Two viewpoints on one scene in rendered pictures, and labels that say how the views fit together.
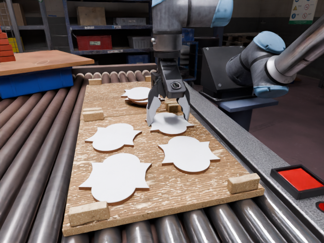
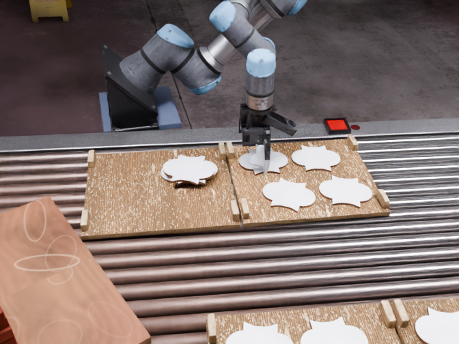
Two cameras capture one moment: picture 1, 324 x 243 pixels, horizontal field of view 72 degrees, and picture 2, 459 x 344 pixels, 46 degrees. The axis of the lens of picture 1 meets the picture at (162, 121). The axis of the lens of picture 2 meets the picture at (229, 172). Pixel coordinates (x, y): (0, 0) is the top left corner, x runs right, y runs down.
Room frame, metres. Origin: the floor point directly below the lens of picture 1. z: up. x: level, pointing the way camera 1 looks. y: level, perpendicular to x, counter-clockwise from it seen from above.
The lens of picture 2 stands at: (0.58, 1.30, 1.94)
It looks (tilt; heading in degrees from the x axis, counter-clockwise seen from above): 38 degrees down; 275
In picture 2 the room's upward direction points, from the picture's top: 2 degrees clockwise
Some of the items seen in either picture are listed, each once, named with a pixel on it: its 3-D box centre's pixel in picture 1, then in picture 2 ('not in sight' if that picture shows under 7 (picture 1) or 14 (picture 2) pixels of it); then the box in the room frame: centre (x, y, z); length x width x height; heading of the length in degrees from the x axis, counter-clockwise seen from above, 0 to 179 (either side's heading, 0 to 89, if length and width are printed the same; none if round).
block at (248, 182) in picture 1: (243, 183); (352, 142); (0.32, -0.15, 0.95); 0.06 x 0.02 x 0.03; 105
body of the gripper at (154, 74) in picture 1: (166, 73); (255, 123); (0.62, -0.01, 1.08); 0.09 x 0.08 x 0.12; 15
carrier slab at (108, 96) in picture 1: (128, 96); (159, 188); (0.88, 0.14, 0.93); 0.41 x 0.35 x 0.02; 14
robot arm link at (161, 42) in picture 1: (166, 43); (259, 99); (0.62, -0.01, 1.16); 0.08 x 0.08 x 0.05
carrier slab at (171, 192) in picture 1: (149, 148); (302, 178); (0.48, 0.03, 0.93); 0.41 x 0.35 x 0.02; 15
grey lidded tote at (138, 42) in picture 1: (140, 42); not in sight; (5.16, 0.47, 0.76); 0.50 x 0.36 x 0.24; 117
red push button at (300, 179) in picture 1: (298, 181); (337, 126); (0.36, -0.28, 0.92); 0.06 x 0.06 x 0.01; 13
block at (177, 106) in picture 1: (176, 107); (230, 150); (0.70, -0.05, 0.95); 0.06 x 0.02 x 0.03; 105
